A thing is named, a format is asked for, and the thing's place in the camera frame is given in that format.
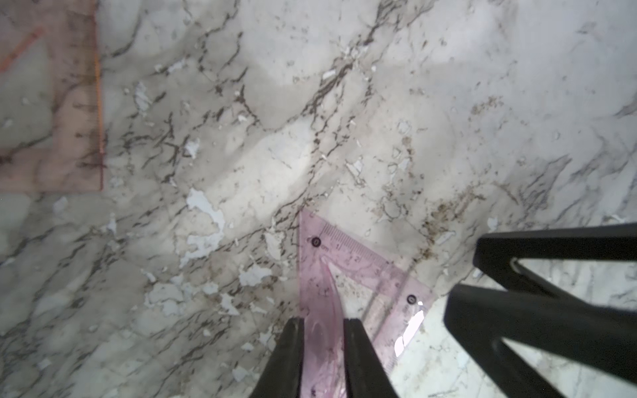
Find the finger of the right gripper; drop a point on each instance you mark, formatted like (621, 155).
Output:
(482, 320)
(498, 254)

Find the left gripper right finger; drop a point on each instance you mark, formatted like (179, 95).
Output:
(364, 374)

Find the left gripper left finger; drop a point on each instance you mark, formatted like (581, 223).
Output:
(283, 373)

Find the pink triangle ruler small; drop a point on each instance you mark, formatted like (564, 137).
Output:
(399, 307)

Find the pink triangle ruler large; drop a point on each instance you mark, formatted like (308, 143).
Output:
(52, 136)

